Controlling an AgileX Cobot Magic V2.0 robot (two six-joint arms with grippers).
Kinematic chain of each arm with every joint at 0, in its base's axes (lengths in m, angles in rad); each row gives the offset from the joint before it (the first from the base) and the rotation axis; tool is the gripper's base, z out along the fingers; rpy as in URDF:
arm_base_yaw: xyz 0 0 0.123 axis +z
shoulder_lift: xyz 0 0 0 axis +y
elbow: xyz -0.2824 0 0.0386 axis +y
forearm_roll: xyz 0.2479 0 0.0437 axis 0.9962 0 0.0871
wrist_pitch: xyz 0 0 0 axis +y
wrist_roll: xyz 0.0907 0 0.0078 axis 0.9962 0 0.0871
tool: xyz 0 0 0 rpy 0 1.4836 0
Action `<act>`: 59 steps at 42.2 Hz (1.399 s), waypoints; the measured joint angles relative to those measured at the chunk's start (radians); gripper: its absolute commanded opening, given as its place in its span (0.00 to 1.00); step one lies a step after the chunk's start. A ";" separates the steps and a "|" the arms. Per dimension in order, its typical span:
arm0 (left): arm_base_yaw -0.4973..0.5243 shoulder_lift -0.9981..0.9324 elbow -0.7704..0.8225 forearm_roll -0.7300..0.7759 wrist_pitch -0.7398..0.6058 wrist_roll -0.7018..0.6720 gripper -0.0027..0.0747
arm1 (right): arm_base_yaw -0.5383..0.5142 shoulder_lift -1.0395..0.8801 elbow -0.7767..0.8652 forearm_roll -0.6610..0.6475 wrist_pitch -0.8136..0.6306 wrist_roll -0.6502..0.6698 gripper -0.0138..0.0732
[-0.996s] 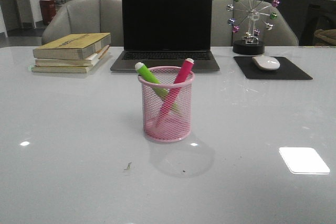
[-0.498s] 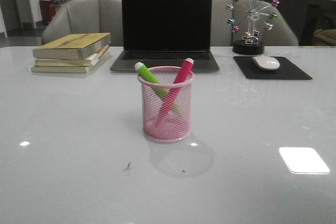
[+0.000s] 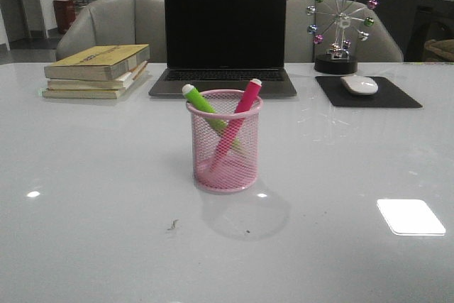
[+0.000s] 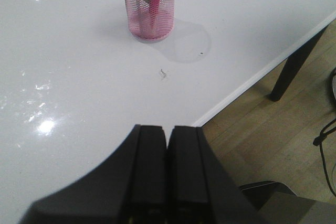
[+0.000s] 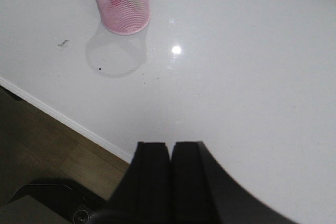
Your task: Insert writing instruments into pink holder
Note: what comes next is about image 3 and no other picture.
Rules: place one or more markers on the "pink marker pen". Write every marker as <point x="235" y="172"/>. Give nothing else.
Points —
<point x="248" y="98"/>

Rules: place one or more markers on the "green marker pen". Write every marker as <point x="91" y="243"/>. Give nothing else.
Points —
<point x="193" y="96"/>

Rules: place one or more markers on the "pink mesh pen holder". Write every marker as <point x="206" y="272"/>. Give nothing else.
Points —
<point x="235" y="172"/>

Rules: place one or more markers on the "grey open laptop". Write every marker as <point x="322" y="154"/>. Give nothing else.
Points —
<point x="223" y="44"/>

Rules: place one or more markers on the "white middle book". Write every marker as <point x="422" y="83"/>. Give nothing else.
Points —
<point x="124" y="81"/>

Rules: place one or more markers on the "grey right armchair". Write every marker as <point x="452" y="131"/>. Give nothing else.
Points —
<point x="379" y="47"/>

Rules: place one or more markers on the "grey armchair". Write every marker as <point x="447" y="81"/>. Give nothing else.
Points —
<point x="117" y="22"/>
<point x="379" y="47"/>

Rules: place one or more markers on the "white computer mouse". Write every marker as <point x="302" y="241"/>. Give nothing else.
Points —
<point x="359" y="85"/>

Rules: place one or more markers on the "yellow top book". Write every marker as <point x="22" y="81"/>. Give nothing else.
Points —
<point x="99" y="63"/>

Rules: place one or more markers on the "grey left armchair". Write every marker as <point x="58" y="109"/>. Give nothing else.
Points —
<point x="117" y="22"/>

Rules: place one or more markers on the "black mouse pad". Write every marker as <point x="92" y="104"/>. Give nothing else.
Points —
<point x="388" y="95"/>

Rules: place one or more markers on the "colourful ferris wheel ornament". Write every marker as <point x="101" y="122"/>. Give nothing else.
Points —
<point x="337" y="60"/>

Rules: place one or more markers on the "yellow-edged bottom book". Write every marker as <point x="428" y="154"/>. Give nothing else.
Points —
<point x="84" y="94"/>

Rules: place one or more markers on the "red trash bin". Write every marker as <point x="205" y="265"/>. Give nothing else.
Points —
<point x="64" y="14"/>

